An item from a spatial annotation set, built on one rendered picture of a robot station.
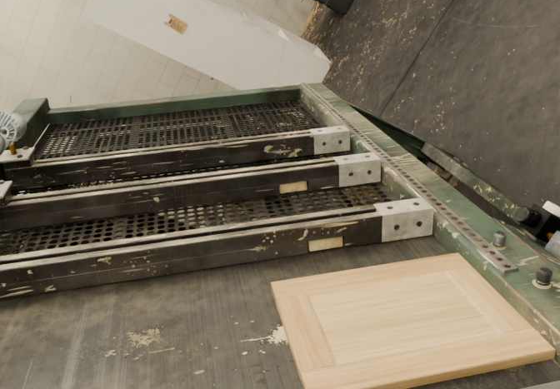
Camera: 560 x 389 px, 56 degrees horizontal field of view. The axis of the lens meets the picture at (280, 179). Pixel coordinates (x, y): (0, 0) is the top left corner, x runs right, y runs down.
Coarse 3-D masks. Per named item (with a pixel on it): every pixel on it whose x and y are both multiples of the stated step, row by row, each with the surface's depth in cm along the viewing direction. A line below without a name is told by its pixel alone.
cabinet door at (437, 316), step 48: (288, 288) 104; (336, 288) 103; (384, 288) 103; (432, 288) 102; (480, 288) 101; (288, 336) 91; (336, 336) 91; (384, 336) 90; (432, 336) 90; (480, 336) 89; (528, 336) 88; (336, 384) 80; (384, 384) 80
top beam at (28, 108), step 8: (24, 104) 219; (32, 104) 218; (40, 104) 218; (48, 104) 229; (16, 112) 207; (24, 112) 206; (32, 112) 206; (40, 112) 214; (32, 120) 202; (40, 120) 212; (32, 128) 201; (40, 128) 211; (24, 136) 189; (32, 136) 199; (8, 144) 172; (16, 144) 179; (24, 144) 188; (32, 144) 198; (0, 168) 161; (0, 176) 160
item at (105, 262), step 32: (256, 224) 118; (288, 224) 117; (320, 224) 117; (352, 224) 118; (384, 224) 120; (416, 224) 122; (32, 256) 110; (64, 256) 109; (96, 256) 109; (128, 256) 110; (160, 256) 112; (192, 256) 113; (224, 256) 115; (256, 256) 116; (288, 256) 118; (0, 288) 107; (32, 288) 109; (64, 288) 110
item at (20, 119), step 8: (8, 120) 155; (16, 120) 158; (24, 120) 162; (0, 128) 156; (8, 128) 155; (16, 128) 155; (24, 128) 161; (0, 136) 144; (16, 136) 156; (0, 144) 141; (0, 152) 141
